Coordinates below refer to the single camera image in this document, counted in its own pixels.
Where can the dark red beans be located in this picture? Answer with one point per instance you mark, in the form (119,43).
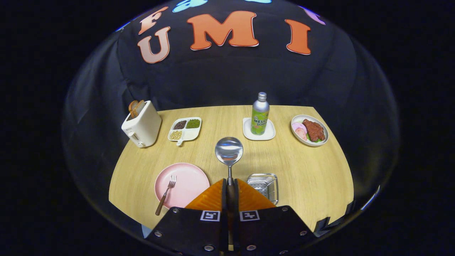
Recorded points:
(180,124)

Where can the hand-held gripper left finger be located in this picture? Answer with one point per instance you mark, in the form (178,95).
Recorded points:
(188,231)

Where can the brown meat patty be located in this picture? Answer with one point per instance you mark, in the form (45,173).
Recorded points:
(314,130)

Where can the toasted bread slices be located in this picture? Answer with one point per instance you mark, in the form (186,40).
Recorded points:
(135,107)

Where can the white square coaster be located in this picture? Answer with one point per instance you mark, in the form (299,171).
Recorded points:
(272,133)

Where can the green soda bottle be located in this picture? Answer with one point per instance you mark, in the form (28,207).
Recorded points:
(260,119)

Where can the yellow soybeans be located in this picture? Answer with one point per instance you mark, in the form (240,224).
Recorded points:
(176,134)

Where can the pink ham slices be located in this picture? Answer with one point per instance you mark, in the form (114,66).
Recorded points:
(299,129)

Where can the green beans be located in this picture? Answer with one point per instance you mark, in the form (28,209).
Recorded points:
(193,123)

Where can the white toaster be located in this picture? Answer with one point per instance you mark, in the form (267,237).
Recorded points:
(144,129)

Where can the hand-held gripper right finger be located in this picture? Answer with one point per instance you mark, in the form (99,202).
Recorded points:
(270,231)

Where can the white divided dish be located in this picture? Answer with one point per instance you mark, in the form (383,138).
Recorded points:
(193,134)

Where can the white round food plate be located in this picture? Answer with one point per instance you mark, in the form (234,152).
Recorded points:
(325,129)

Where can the pink plate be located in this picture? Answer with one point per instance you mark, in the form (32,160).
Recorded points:
(192,181)

